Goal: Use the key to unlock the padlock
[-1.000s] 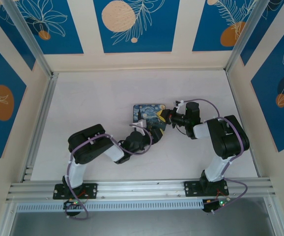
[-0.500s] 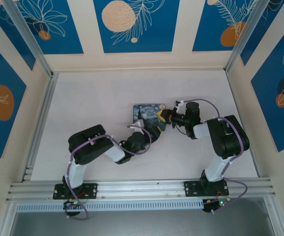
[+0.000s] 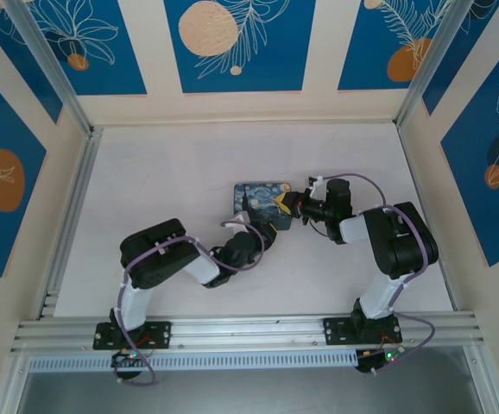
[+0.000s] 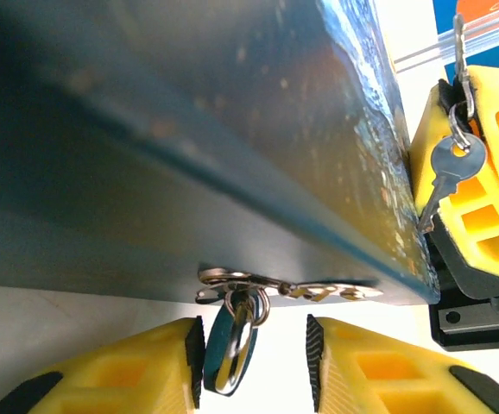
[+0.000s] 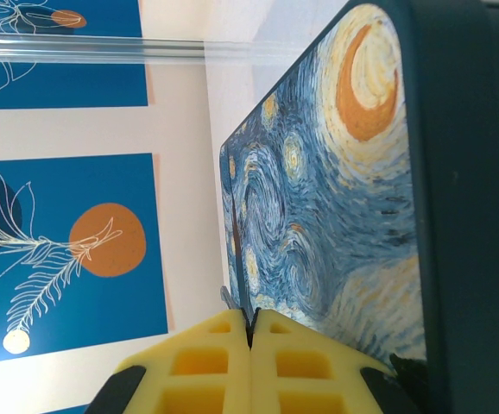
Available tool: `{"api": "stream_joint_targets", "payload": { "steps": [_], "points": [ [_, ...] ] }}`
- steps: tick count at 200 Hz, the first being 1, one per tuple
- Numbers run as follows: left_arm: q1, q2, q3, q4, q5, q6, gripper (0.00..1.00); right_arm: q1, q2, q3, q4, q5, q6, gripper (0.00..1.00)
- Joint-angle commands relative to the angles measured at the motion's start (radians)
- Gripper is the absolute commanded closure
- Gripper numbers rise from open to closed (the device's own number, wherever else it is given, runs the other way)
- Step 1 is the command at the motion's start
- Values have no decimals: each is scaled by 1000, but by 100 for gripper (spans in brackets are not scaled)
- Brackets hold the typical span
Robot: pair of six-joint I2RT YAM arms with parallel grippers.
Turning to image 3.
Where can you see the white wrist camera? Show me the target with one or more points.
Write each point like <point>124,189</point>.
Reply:
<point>314,183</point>
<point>241,218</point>

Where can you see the long aluminium base rail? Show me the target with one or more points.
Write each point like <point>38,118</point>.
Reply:
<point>249,332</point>

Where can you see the black right controller board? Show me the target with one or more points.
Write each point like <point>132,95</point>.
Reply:
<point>370,362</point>

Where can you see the aluminium frame post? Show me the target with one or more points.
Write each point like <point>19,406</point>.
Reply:
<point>426,64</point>
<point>51,69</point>

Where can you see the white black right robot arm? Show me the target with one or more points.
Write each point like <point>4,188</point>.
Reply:
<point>405,241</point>

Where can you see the aluminium table edge rail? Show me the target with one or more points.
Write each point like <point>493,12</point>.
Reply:
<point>418,181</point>
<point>77,194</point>

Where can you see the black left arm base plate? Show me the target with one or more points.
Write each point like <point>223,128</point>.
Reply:
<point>159,334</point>

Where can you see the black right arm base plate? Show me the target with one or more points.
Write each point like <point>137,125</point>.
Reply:
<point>340,332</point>

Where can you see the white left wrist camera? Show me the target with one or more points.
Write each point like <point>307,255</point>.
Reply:
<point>241,218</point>

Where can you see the black left controller board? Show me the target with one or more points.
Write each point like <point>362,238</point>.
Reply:
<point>122,358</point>

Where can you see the black controller board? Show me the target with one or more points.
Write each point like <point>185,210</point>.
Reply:
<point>122,358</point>
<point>370,362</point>

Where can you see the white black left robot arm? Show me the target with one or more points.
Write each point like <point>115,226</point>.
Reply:
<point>159,254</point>

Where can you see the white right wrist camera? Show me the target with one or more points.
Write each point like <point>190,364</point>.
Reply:
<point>314,183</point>

